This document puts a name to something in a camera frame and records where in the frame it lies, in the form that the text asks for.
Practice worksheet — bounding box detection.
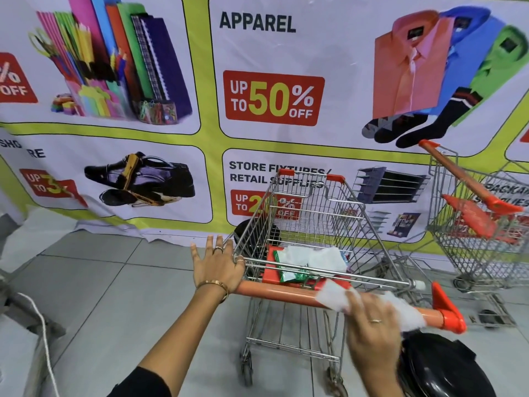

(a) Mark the gold bracelet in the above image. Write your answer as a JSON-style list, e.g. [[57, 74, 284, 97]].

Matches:
[[196, 279, 230, 304]]

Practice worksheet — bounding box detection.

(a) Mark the grey metal frame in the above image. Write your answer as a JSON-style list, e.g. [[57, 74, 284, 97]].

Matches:
[[0, 214, 67, 397]]

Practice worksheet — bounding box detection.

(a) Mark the black sleeve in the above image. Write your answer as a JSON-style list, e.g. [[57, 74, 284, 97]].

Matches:
[[107, 366, 172, 397]]

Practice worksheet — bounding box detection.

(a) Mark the person's left hand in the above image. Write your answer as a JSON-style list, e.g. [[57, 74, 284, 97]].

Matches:
[[190, 235, 247, 294]]

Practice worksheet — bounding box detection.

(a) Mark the black round bin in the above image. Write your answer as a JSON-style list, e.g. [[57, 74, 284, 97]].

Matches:
[[233, 219, 282, 262]]

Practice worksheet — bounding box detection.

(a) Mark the person's right hand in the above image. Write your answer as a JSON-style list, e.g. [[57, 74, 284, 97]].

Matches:
[[344, 288, 406, 381]]

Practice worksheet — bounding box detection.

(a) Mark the printed sale banner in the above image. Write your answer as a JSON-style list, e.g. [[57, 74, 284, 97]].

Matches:
[[0, 0, 529, 257]]

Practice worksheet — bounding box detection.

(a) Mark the person's left forearm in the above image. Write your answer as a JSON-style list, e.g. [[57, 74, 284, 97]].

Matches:
[[138, 283, 230, 387]]

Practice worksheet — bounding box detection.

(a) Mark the steel shopping cart orange handle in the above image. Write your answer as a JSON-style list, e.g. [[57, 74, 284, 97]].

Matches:
[[418, 139, 529, 328], [225, 168, 468, 397]]

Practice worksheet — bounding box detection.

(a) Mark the person's right forearm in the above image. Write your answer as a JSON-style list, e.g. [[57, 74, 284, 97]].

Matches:
[[366, 377, 407, 397]]

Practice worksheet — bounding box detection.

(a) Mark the white wipe cloth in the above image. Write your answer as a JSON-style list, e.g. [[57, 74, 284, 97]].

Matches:
[[316, 280, 427, 334]]

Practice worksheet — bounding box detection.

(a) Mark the glossy black bin lid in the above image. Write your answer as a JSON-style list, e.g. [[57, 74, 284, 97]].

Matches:
[[397, 332, 497, 397]]

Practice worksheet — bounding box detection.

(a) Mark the green wipes packet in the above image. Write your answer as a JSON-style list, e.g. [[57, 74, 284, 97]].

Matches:
[[272, 249, 320, 284]]

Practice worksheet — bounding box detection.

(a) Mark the white rope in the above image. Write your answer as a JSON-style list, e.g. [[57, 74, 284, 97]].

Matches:
[[17, 292, 61, 397]]

